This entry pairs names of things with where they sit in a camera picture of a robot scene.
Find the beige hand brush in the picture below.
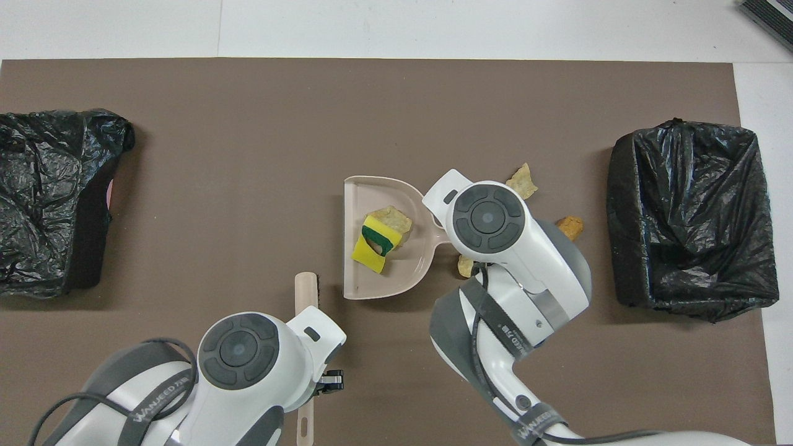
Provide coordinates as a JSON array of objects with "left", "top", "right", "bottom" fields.
[{"left": 294, "top": 271, "right": 321, "bottom": 446}]

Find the beige plastic dustpan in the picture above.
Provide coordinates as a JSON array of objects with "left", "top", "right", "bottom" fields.
[{"left": 343, "top": 175, "right": 453, "bottom": 301}]

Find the yellow sponge piece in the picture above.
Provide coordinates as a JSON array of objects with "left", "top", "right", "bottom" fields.
[
  {"left": 361, "top": 212, "right": 403, "bottom": 257},
  {"left": 351, "top": 238, "right": 389, "bottom": 274}
]

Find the orange brown bread nugget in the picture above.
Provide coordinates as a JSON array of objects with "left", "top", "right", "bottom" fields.
[{"left": 556, "top": 216, "right": 584, "bottom": 242}]

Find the pink bin covered black bag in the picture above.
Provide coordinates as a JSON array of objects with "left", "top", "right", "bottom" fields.
[{"left": 0, "top": 109, "right": 136, "bottom": 299}]

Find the open black bag lined bin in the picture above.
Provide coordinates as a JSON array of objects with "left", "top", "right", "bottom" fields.
[{"left": 607, "top": 118, "right": 780, "bottom": 324}]

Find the brown table mat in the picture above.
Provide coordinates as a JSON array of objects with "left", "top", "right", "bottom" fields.
[{"left": 0, "top": 59, "right": 778, "bottom": 446}]

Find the dark ribbed panel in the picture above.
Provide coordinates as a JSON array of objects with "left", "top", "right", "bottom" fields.
[{"left": 738, "top": 0, "right": 793, "bottom": 53}]

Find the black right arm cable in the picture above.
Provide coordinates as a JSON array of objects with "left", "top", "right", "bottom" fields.
[{"left": 468, "top": 263, "right": 667, "bottom": 446}]

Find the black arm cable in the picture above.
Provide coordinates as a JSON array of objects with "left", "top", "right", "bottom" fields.
[
  {"left": 468, "top": 263, "right": 667, "bottom": 446},
  {"left": 28, "top": 338, "right": 199, "bottom": 446}
]

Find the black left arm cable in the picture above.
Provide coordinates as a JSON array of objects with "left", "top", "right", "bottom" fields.
[{"left": 28, "top": 338, "right": 199, "bottom": 446}]

